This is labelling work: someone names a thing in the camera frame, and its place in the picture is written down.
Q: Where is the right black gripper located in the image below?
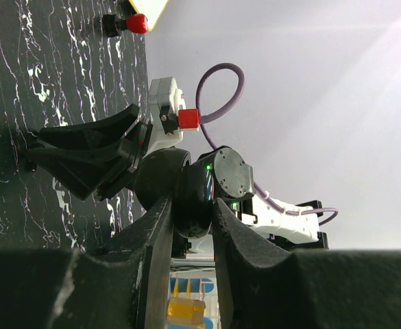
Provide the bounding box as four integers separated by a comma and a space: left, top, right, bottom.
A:
25, 104, 191, 202

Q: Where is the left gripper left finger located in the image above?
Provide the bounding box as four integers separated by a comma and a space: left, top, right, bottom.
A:
0, 197, 173, 328

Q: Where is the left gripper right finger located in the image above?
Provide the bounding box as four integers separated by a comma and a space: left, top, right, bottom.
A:
212, 200, 401, 328

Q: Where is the black earbud charging case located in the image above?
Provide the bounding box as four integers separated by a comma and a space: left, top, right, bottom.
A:
134, 147, 217, 239

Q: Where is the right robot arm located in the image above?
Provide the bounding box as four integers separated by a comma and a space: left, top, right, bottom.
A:
25, 103, 328, 248

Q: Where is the yellow tape object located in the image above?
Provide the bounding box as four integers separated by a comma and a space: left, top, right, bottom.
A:
166, 278, 206, 328

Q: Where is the red emergency button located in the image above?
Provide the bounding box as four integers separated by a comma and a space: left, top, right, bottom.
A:
101, 14, 148, 38

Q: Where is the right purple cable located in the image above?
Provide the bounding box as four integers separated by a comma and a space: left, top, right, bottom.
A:
195, 62, 339, 227

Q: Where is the white board yellow frame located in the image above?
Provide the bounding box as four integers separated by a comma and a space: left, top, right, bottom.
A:
129, 0, 169, 32

